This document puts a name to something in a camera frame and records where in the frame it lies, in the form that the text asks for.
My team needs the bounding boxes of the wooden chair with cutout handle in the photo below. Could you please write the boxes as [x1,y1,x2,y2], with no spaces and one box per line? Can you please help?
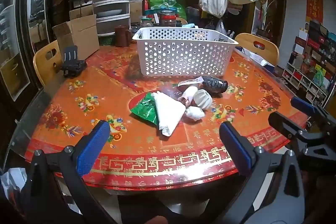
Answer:
[33,40,62,87]
[234,33,279,66]

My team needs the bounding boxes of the open cardboard box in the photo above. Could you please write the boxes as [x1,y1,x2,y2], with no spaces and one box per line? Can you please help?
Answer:
[52,14,100,61]

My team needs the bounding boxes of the black folding phone stand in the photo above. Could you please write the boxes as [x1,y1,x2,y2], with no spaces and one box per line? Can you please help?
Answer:
[60,46,88,78]

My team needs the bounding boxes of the white pink towel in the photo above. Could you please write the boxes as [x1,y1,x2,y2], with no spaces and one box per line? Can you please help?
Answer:
[178,86,199,106]

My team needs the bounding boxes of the papers on table edge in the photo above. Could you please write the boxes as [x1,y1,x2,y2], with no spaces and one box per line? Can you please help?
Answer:
[236,47,269,67]

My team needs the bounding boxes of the white shelf of boxes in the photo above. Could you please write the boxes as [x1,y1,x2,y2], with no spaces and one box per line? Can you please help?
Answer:
[282,19,336,107]

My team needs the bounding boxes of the dark glass cabinet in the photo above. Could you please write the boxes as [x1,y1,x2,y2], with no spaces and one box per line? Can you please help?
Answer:
[0,0,59,111]

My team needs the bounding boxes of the small white sock ball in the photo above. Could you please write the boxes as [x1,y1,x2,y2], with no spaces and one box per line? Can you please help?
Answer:
[186,106,205,121]

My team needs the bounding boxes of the white plastic bag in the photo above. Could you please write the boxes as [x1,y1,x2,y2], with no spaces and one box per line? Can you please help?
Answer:
[0,168,27,197]

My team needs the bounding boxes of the white folded packet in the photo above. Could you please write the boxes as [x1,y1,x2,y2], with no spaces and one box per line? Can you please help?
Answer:
[153,91,186,137]

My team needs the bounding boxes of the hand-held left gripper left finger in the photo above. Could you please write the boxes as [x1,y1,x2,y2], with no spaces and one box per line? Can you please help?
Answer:
[16,120,118,224]

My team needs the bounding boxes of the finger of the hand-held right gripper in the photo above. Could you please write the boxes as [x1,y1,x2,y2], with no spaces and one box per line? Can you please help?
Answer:
[268,111,315,142]
[290,96,336,130]

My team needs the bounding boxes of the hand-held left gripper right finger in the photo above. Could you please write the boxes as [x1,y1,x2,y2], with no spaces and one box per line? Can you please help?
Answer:
[210,122,306,224]

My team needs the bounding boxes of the red wall poster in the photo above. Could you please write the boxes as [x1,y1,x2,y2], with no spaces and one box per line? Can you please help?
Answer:
[306,0,324,24]

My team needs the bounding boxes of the white perforated plastic basket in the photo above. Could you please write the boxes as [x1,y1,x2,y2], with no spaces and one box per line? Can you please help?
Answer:
[132,27,239,77]

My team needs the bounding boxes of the dark glossy pouch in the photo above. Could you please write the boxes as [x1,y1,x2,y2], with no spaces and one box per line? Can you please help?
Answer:
[201,76,228,94]

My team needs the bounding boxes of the green foil packet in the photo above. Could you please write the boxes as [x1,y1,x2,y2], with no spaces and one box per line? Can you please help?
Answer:
[130,93,159,126]

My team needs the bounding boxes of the white sachet with red print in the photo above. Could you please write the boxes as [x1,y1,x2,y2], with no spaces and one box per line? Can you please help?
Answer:
[178,76,204,87]

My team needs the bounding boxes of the small dark glass jar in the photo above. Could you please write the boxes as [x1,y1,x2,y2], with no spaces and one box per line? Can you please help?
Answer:
[140,16,154,28]

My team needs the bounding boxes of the glass jar with red lid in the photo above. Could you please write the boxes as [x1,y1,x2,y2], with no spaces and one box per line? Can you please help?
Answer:
[160,10,177,28]

